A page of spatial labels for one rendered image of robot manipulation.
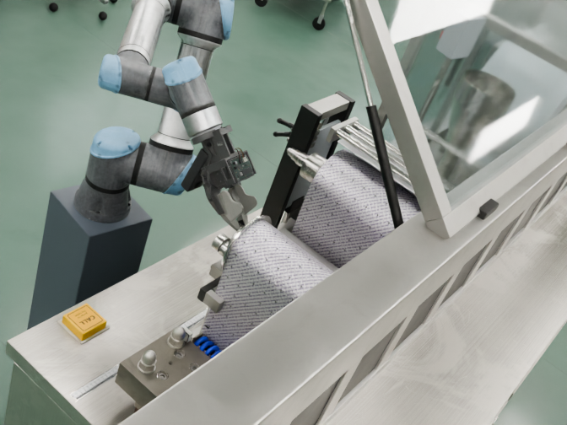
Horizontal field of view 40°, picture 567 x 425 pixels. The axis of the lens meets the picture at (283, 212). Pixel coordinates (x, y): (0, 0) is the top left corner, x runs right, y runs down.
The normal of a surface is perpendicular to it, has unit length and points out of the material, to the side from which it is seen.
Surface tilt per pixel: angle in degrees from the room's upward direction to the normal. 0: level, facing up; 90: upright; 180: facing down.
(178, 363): 0
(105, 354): 0
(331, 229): 92
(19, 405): 90
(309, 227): 92
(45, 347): 0
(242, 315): 90
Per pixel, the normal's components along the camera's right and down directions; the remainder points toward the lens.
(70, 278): -0.70, 0.22
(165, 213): 0.30, -0.76
